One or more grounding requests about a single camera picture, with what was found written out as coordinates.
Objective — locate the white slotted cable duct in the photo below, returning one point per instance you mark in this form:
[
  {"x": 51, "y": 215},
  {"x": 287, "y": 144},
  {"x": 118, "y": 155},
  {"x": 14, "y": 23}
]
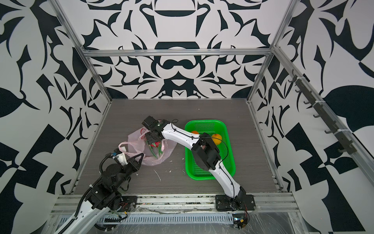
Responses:
[{"x": 201, "y": 218}]

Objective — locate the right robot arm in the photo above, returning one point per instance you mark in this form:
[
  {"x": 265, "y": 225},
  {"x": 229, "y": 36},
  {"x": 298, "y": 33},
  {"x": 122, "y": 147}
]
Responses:
[{"x": 205, "y": 153}]

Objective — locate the black wall hook rack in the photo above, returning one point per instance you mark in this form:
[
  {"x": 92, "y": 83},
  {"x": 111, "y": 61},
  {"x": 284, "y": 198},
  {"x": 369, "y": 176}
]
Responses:
[{"x": 325, "y": 113}]

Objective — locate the green plastic perforated basket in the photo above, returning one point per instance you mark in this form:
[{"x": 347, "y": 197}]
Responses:
[{"x": 210, "y": 127}]

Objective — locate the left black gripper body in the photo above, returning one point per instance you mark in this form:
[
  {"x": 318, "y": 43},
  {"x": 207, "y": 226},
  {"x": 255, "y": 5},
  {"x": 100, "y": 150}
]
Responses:
[{"x": 128, "y": 171}]

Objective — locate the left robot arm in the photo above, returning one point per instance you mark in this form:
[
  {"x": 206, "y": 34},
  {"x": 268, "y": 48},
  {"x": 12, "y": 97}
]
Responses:
[{"x": 100, "y": 206}]

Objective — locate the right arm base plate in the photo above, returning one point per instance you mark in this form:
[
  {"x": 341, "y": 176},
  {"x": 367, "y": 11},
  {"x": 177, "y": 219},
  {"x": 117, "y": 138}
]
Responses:
[{"x": 223, "y": 203}]

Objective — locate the pink plastic bag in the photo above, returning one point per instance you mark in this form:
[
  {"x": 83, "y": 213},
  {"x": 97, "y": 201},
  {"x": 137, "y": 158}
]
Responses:
[{"x": 137, "y": 144}]

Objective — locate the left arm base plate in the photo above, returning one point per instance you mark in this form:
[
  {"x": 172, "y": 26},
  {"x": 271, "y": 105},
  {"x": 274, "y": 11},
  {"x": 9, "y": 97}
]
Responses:
[{"x": 127, "y": 203}]

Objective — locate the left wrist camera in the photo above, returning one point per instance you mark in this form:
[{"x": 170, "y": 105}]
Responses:
[{"x": 119, "y": 157}]

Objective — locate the yellow orange fruit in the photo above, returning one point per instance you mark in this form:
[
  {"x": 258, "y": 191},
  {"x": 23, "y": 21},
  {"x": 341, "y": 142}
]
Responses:
[{"x": 217, "y": 139}]

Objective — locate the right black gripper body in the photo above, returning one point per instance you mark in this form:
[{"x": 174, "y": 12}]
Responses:
[{"x": 149, "y": 136}]

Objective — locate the small green-lit circuit board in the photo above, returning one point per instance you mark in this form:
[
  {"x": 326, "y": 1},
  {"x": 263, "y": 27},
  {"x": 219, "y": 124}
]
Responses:
[{"x": 240, "y": 220}]

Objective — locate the aluminium front rail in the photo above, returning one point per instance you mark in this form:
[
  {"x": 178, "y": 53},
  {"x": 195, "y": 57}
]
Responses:
[{"x": 184, "y": 203}]

